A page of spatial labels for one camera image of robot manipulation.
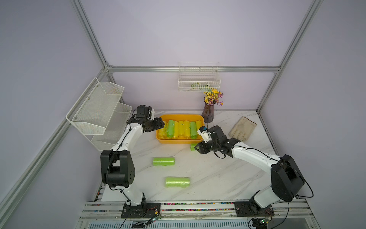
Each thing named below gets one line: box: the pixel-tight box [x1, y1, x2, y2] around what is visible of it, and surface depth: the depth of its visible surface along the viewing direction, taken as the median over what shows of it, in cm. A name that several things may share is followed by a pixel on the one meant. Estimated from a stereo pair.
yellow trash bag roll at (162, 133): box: [158, 125, 168, 140], surface depth 102 cm
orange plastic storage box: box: [155, 114, 205, 145], surface depth 103 cm
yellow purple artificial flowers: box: [203, 88, 224, 106], surface depth 97 cm
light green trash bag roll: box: [164, 176, 191, 188], surface depth 81 cm
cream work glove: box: [228, 116, 257, 142], surface depth 110 cm
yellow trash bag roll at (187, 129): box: [183, 120, 191, 139], surface depth 106 cm
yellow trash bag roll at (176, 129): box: [173, 120, 179, 140], surface depth 106 cm
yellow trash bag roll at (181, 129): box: [178, 120, 185, 138], surface depth 106 cm
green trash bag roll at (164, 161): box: [152, 156, 175, 167], surface depth 90 cm
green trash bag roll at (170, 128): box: [166, 119, 175, 138], surface depth 100 cm
